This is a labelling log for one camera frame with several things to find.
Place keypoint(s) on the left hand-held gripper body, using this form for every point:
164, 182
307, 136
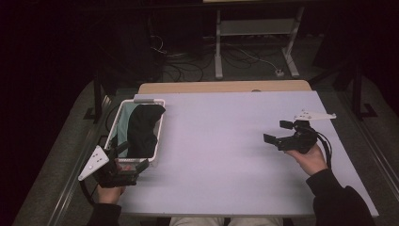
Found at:
116, 177

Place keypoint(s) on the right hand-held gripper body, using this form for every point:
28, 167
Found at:
298, 139

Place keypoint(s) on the black and green pants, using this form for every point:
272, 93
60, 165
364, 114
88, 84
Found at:
141, 132

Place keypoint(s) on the white perforated plastic basket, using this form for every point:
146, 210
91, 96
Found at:
159, 132

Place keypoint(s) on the person's right hand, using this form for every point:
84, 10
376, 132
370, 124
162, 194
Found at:
310, 161

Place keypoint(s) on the white power plug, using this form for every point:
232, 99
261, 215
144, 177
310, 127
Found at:
279, 73

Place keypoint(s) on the black metal stand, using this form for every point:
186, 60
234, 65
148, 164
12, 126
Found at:
98, 97
357, 91

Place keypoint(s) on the person's left leg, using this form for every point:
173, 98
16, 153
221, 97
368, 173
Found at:
197, 221

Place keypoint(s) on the person's leg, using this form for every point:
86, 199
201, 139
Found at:
197, 221
255, 221

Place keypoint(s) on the person's right leg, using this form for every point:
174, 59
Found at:
255, 221

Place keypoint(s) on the grey metal stand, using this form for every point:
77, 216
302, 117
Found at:
218, 47

